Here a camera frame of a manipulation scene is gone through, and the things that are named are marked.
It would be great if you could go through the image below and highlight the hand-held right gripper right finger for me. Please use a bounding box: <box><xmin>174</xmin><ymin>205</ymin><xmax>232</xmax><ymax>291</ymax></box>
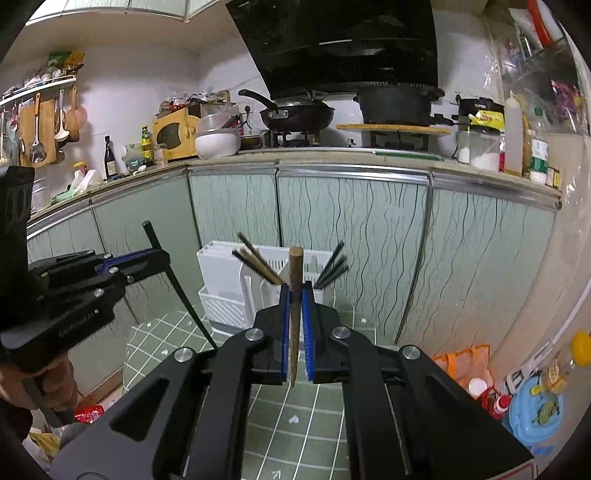
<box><xmin>300</xmin><ymin>281</ymin><xmax>536</xmax><ymax>480</ymax></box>

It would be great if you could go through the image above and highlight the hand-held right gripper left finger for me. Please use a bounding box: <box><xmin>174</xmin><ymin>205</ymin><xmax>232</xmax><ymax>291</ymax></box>
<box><xmin>48</xmin><ymin>281</ymin><xmax>293</xmax><ymax>480</ymax></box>

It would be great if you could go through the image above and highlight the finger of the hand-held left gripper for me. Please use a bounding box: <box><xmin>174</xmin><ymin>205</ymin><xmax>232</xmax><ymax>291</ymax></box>
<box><xmin>124</xmin><ymin>257</ymin><xmax>171</xmax><ymax>284</ymax></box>
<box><xmin>95</xmin><ymin>249</ymin><xmax>169</xmax><ymax>275</ymax></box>

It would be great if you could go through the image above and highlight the black chopstick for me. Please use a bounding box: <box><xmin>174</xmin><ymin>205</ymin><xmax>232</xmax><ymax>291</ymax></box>
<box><xmin>318</xmin><ymin>241</ymin><xmax>345</xmax><ymax>286</ymax></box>
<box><xmin>232</xmin><ymin>250</ymin><xmax>273</xmax><ymax>283</ymax></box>
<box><xmin>324</xmin><ymin>264</ymin><xmax>350</xmax><ymax>289</ymax></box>
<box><xmin>141</xmin><ymin>220</ymin><xmax>219</xmax><ymax>350</ymax></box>
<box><xmin>315</xmin><ymin>255</ymin><xmax>348</xmax><ymax>290</ymax></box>

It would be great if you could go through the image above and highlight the white grey utensil holder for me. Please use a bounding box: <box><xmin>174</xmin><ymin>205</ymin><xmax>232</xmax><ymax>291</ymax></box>
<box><xmin>197</xmin><ymin>241</ymin><xmax>335</xmax><ymax>330</ymax></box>

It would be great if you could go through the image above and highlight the person's left hand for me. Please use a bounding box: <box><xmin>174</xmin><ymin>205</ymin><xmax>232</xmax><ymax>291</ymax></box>
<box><xmin>0</xmin><ymin>350</ymin><xmax>80</xmax><ymax>416</ymax></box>

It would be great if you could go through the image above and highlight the olive wooden chopstick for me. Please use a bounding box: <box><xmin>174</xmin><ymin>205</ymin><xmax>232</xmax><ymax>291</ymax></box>
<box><xmin>237</xmin><ymin>232</ymin><xmax>284</xmax><ymax>285</ymax></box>

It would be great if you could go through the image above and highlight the white paper bag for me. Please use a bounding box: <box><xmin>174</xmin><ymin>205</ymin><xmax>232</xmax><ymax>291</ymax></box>
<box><xmin>69</xmin><ymin>168</ymin><xmax>105</xmax><ymax>195</ymax></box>

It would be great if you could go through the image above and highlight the green checked tablecloth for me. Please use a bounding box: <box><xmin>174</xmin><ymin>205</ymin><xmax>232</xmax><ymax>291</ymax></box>
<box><xmin>122</xmin><ymin>309</ymin><xmax>398</xmax><ymax>480</ymax></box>

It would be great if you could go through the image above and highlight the dark glass bottle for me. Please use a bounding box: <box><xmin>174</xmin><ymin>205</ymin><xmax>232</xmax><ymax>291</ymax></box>
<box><xmin>104</xmin><ymin>135</ymin><xmax>118</xmax><ymax>181</ymax></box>

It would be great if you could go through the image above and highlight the red packet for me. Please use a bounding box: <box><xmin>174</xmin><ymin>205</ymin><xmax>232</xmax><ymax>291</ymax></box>
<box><xmin>74</xmin><ymin>404</ymin><xmax>107</xmax><ymax>424</ymax></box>

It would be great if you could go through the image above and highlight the green glass bottle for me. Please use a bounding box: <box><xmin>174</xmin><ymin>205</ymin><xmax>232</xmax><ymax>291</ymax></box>
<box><xmin>141</xmin><ymin>126</ymin><xmax>155</xmax><ymax>167</ymax></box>

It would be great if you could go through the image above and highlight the green kitchen cabinet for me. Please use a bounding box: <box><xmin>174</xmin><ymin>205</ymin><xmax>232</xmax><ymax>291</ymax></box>
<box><xmin>25</xmin><ymin>159</ymin><xmax>561</xmax><ymax>407</ymax></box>

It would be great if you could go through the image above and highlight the yellow bread box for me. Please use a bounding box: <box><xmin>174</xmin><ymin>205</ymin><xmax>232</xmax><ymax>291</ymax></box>
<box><xmin>152</xmin><ymin>104</ymin><xmax>204</xmax><ymax>162</ymax></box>

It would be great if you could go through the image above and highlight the metal spatula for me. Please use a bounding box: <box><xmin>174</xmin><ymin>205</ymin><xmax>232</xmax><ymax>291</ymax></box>
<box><xmin>28</xmin><ymin>92</ymin><xmax>47</xmax><ymax>164</ymax></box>

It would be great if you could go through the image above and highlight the white bowl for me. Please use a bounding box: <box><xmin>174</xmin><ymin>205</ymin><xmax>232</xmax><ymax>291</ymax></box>
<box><xmin>195</xmin><ymin>129</ymin><xmax>242</xmax><ymax>160</ymax></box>

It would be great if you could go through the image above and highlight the metal ladle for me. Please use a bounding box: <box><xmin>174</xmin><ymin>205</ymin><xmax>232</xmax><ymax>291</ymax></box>
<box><xmin>54</xmin><ymin>90</ymin><xmax>70</xmax><ymax>141</ymax></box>

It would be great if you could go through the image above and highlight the orange bag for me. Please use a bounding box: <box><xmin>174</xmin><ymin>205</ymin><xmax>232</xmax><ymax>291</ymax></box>
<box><xmin>431</xmin><ymin>344</ymin><xmax>492</xmax><ymax>400</ymax></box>

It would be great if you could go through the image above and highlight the wooden cutting board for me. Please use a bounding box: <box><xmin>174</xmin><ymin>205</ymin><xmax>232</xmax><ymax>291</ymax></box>
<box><xmin>18</xmin><ymin>99</ymin><xmax>58</xmax><ymax>169</ymax></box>

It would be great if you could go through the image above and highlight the clear plastic container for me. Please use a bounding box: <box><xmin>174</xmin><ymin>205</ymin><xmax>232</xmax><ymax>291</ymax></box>
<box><xmin>198</xmin><ymin>114</ymin><xmax>241</xmax><ymax>132</ymax></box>

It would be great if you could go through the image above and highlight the gas stove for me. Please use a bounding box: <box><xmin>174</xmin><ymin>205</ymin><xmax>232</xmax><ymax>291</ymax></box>
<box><xmin>263</xmin><ymin>129</ymin><xmax>444</xmax><ymax>151</ymax></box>

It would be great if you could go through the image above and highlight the black wok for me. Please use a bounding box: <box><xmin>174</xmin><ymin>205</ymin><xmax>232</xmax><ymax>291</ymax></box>
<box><xmin>238</xmin><ymin>89</ymin><xmax>336</xmax><ymax>132</ymax></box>

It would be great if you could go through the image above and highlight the black cooking pot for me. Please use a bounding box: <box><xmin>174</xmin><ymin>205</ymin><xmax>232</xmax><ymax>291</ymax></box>
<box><xmin>353</xmin><ymin>83</ymin><xmax>446</xmax><ymax>126</ymax></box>

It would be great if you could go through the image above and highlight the clear jar with white powder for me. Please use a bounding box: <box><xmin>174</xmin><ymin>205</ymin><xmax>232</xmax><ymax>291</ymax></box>
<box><xmin>468</xmin><ymin>127</ymin><xmax>504</xmax><ymax>172</ymax></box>

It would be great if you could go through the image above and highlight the yellow capped bottle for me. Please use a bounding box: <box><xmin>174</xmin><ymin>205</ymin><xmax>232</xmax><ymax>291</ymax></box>
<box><xmin>540</xmin><ymin>332</ymin><xmax>591</xmax><ymax>393</ymax></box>

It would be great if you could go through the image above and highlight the white pipe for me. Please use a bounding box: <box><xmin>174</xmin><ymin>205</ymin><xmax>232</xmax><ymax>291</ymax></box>
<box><xmin>505</xmin><ymin>281</ymin><xmax>591</xmax><ymax>379</ymax></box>

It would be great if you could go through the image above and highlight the white squeeze bottle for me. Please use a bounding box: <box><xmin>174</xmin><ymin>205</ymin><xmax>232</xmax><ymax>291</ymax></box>
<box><xmin>503</xmin><ymin>91</ymin><xmax>527</xmax><ymax>176</ymax></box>

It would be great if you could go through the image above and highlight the green labelled jar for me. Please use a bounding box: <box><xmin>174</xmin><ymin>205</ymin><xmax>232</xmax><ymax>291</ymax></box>
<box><xmin>529</xmin><ymin>136</ymin><xmax>550</xmax><ymax>183</ymax></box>

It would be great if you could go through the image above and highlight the black range hood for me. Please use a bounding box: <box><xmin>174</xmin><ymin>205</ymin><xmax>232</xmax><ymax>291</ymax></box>
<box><xmin>225</xmin><ymin>0</ymin><xmax>439</xmax><ymax>100</ymax></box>

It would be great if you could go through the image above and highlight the white wall rack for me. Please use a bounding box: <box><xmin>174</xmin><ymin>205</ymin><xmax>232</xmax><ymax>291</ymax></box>
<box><xmin>0</xmin><ymin>51</ymin><xmax>86</xmax><ymax>112</ymax></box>

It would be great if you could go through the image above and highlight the wall shelf with plastic cover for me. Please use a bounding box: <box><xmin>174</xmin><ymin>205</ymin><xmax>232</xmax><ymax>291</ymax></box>
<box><xmin>489</xmin><ymin>0</ymin><xmax>587</xmax><ymax>134</ymax></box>

